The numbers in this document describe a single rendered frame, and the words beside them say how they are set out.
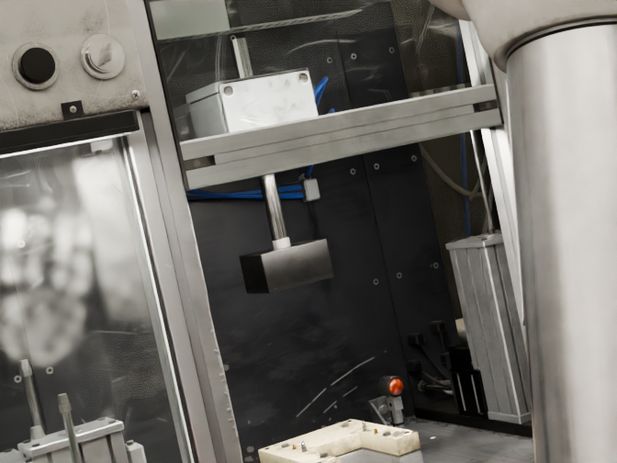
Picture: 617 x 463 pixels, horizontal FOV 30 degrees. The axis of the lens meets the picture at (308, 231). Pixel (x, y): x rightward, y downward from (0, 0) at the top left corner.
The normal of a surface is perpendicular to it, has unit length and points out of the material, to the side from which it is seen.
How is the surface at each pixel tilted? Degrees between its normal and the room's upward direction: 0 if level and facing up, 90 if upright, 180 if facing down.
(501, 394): 90
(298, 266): 90
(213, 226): 90
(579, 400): 72
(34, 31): 90
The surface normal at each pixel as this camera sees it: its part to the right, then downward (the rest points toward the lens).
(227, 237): 0.46, -0.05
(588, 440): -0.61, -0.15
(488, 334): -0.86, 0.21
